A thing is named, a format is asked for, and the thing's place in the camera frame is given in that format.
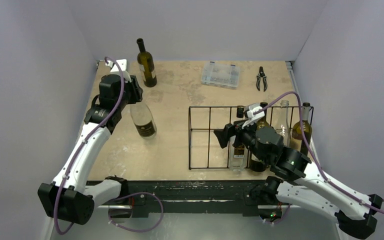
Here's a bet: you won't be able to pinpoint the tall clear glass bottle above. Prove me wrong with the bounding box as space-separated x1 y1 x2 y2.
130 102 157 139

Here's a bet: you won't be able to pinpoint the square clear liquor bottle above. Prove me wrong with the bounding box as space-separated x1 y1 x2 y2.
229 105 247 172

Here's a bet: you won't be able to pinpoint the green wine bottle front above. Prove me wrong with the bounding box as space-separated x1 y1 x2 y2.
249 110 270 173

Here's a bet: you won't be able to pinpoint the green wine bottle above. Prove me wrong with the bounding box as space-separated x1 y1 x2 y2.
249 110 270 173
290 102 313 156
136 38 157 88

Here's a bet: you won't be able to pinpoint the clear wine bottle dark label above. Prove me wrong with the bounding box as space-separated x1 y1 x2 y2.
274 100 290 147

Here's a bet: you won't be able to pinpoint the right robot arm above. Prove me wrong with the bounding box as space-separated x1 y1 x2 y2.
213 120 383 240

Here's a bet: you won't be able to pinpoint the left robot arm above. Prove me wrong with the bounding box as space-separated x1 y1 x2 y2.
37 73 143 225

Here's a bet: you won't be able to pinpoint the green wine bottle back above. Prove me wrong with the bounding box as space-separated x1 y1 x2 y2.
136 38 157 88

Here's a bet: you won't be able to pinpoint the clear plastic organizer box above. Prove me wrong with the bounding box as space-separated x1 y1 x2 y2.
201 61 241 90

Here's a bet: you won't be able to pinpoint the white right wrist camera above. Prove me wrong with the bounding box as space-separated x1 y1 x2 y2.
241 103 267 129

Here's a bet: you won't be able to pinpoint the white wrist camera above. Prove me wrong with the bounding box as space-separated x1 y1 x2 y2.
107 59 132 83
241 103 267 129

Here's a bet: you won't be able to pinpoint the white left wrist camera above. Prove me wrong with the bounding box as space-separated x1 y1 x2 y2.
107 59 132 83

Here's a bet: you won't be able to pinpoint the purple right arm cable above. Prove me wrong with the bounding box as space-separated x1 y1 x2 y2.
253 91 384 220

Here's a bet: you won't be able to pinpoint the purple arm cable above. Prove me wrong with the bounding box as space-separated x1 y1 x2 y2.
253 91 384 220
52 56 126 235

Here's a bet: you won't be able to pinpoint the black handled pliers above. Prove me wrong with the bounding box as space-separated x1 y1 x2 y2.
256 66 268 92

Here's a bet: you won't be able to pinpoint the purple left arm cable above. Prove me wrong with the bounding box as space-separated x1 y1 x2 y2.
52 56 126 235

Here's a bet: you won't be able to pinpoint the aluminium frame rail right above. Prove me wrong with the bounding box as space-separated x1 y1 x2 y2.
285 61 304 103

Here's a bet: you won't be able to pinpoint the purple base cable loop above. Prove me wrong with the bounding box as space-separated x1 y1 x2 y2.
108 191 164 233

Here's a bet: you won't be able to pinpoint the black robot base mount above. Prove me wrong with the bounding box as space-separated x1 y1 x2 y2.
85 178 294 220

